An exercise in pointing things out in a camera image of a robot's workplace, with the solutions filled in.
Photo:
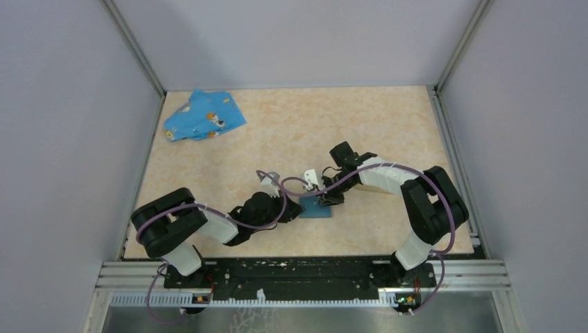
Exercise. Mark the blue card holder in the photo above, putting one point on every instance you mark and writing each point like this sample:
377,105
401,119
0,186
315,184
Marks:
312,209

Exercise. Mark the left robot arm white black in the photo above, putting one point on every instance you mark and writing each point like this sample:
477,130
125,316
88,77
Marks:
163,226

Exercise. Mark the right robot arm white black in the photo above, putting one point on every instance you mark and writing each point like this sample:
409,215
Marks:
434,206

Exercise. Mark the gold oval tray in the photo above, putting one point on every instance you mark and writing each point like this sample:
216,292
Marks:
373,188

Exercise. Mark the blue patterned cloth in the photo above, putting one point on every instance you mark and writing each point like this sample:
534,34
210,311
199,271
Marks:
204,115

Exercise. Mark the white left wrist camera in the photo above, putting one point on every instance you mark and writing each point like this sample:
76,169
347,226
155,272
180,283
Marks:
269,183

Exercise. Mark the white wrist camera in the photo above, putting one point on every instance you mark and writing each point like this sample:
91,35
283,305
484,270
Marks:
312,180
269,183

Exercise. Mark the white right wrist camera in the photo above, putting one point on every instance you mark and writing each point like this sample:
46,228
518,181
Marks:
312,180

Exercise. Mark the right aluminium corner post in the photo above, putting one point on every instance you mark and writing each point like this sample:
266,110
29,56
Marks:
482,9

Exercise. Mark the aluminium corner post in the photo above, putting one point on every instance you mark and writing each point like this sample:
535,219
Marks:
132,44
482,9

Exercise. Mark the aluminium frame rail front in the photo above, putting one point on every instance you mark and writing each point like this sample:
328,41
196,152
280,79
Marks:
453,275

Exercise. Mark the white cable duct strip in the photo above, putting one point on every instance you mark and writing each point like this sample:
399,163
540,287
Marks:
188,300

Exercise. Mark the left aluminium corner post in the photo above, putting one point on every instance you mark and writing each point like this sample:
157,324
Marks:
132,44

